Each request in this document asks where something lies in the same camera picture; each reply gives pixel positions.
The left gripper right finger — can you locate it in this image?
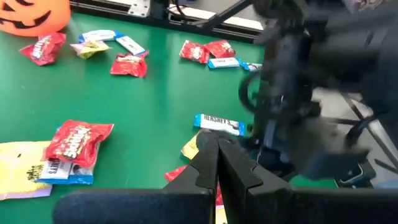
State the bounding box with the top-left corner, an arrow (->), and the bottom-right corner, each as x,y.
218,136 -> 398,224

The white metal bracket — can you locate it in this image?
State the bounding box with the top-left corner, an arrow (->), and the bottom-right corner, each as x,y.
127,0 -> 152,18

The yellow candy packet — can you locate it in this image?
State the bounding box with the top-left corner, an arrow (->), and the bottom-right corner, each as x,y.
180,132 -> 203,160
0,141 -> 53,201
215,205 -> 228,224
70,39 -> 111,60

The white blue Hershey's bar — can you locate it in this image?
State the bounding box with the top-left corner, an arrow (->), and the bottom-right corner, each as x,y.
207,57 -> 243,70
36,141 -> 100,186
114,34 -> 149,57
77,29 -> 118,44
239,61 -> 264,72
194,113 -> 246,137

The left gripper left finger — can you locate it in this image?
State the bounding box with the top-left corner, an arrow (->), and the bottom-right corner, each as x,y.
52,129 -> 220,224

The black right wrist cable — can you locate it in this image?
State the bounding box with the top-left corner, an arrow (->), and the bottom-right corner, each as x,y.
238,70 -> 265,114

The black device on stand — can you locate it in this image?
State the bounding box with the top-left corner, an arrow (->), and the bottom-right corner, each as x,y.
298,149 -> 379,189

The orange jack-o-lantern bucket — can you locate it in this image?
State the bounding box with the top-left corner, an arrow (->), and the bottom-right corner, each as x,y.
0,0 -> 72,37

